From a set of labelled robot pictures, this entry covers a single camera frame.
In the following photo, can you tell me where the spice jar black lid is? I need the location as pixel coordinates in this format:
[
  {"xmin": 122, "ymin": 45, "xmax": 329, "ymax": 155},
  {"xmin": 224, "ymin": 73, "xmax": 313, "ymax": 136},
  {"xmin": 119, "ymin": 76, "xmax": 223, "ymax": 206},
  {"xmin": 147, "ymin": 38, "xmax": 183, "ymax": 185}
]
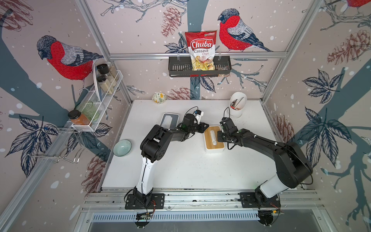
[
  {"xmin": 97, "ymin": 63, "xmax": 117, "ymax": 87},
  {"xmin": 97, "ymin": 75, "xmax": 114, "ymax": 95}
]

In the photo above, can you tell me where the red Chuba chips bag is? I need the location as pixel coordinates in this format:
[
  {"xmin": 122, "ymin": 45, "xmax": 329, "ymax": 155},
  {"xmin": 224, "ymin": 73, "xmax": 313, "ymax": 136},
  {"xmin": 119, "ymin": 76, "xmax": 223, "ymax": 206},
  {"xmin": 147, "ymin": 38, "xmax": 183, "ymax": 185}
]
[{"xmin": 185, "ymin": 31, "xmax": 217, "ymax": 71}]

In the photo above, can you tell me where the aluminium frame post right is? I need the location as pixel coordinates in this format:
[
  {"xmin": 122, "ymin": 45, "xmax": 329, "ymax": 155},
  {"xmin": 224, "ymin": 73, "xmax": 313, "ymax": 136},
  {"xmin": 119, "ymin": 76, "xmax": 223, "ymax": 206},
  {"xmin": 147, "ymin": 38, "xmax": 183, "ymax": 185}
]
[{"xmin": 261, "ymin": 0, "xmax": 323, "ymax": 104}]

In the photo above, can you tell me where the white wire wall shelf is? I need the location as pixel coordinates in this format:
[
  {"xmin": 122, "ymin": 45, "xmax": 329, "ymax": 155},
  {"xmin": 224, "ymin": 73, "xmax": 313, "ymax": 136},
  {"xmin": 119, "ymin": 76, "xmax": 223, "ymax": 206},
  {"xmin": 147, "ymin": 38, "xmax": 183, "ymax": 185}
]
[{"xmin": 72, "ymin": 63, "xmax": 123, "ymax": 132}]

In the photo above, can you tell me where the black wall basket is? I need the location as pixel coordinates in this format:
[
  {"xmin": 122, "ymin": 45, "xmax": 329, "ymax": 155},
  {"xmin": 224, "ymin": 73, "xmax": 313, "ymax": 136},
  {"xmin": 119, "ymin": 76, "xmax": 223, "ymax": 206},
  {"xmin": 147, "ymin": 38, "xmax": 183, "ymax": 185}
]
[{"xmin": 168, "ymin": 56, "xmax": 231, "ymax": 77}]

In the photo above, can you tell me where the pale green bowl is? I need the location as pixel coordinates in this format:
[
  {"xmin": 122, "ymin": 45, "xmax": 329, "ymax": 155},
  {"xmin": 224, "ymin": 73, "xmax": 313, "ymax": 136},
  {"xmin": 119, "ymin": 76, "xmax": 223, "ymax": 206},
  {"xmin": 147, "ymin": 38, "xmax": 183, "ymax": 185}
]
[{"xmin": 113, "ymin": 139, "xmax": 132, "ymax": 157}]

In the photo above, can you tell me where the aluminium frame post left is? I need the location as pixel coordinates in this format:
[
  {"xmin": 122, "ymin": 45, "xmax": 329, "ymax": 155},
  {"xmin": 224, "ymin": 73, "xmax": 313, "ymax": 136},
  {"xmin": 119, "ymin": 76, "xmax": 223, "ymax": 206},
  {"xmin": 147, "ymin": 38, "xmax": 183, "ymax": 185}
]
[{"xmin": 74, "ymin": 0, "xmax": 133, "ymax": 104}]

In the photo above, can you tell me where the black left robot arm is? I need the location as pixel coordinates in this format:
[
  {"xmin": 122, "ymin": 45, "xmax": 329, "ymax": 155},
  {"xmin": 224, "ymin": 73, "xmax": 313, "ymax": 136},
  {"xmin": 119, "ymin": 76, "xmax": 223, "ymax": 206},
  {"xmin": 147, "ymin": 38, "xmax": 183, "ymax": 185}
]
[{"xmin": 133, "ymin": 110, "xmax": 209, "ymax": 206}]

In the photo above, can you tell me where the aluminium frame post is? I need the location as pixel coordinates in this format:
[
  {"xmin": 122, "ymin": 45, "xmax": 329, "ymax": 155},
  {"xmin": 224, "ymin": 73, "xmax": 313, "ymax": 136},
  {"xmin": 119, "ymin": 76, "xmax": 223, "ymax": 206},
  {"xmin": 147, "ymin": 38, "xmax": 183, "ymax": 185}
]
[
  {"xmin": 74, "ymin": 0, "xmax": 133, "ymax": 104},
  {"xmin": 261, "ymin": 0, "xmax": 323, "ymax": 104}
]

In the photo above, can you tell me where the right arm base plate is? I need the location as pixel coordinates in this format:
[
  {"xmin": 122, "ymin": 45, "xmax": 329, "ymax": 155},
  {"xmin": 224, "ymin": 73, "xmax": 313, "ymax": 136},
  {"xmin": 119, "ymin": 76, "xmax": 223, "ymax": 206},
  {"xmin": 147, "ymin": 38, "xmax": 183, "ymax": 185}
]
[{"xmin": 239, "ymin": 192, "xmax": 281, "ymax": 209}]

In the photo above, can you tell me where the floral ceramic bowl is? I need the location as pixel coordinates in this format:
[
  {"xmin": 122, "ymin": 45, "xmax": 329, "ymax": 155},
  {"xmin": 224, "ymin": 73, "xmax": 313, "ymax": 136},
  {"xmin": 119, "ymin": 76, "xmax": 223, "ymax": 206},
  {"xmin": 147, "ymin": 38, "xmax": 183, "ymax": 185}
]
[{"xmin": 152, "ymin": 92, "xmax": 167, "ymax": 104}]

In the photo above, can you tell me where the grey tissue box lid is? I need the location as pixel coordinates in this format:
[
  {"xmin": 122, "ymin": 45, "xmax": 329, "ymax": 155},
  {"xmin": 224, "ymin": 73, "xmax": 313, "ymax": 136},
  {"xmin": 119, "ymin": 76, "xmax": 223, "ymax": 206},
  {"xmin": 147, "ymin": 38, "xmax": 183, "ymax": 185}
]
[{"xmin": 160, "ymin": 113, "xmax": 179, "ymax": 130}]

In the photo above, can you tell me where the aluminium horizontal frame bar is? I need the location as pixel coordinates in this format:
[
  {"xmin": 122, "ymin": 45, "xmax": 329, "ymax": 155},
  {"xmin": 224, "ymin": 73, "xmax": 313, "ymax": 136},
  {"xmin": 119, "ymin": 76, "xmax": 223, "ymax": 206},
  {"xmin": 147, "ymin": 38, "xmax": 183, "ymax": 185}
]
[{"xmin": 109, "ymin": 51, "xmax": 288, "ymax": 61}]

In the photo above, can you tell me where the green glass cup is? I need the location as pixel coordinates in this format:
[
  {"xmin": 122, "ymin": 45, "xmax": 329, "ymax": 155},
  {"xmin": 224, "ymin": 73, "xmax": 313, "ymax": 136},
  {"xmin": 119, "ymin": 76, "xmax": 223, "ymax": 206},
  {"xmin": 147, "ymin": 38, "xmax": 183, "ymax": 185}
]
[{"xmin": 76, "ymin": 101, "xmax": 100, "ymax": 122}]

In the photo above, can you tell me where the chrome wire rack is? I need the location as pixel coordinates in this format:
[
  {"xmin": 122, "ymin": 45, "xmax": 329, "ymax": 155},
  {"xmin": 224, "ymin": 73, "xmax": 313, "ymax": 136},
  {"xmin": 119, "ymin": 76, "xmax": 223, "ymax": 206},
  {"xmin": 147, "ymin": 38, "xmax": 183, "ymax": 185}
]
[{"xmin": 27, "ymin": 128, "xmax": 86, "ymax": 164}]

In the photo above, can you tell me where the orange jar black lid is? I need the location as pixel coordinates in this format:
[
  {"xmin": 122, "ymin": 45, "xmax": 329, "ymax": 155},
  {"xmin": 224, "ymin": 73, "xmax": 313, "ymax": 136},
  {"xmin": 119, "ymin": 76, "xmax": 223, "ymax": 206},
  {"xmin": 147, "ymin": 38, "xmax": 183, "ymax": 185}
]
[{"xmin": 68, "ymin": 109, "xmax": 90, "ymax": 125}]

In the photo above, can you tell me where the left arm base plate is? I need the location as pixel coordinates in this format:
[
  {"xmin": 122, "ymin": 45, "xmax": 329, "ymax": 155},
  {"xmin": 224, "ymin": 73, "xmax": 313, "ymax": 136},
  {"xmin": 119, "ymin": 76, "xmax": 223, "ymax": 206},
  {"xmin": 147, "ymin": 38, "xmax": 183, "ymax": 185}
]
[{"xmin": 125, "ymin": 193, "xmax": 165, "ymax": 210}]

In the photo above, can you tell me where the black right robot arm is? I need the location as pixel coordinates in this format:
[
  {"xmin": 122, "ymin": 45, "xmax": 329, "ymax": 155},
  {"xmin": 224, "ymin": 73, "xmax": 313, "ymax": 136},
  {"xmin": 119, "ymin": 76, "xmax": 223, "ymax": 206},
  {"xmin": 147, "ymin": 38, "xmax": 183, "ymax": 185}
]
[{"xmin": 217, "ymin": 117, "xmax": 313, "ymax": 206}]

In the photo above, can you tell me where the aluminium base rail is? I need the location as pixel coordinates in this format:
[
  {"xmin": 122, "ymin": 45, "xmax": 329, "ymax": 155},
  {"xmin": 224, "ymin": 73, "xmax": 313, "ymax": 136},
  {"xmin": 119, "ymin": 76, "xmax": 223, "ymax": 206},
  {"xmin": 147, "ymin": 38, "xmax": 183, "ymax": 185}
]
[{"xmin": 81, "ymin": 188, "xmax": 325, "ymax": 213}]

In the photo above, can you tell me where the white utensil holder cup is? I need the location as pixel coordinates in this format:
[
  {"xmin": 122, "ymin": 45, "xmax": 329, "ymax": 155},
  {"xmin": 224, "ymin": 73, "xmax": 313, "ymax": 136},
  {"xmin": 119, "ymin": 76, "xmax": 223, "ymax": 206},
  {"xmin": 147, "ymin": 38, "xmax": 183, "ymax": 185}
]
[{"xmin": 229, "ymin": 92, "xmax": 247, "ymax": 118}]

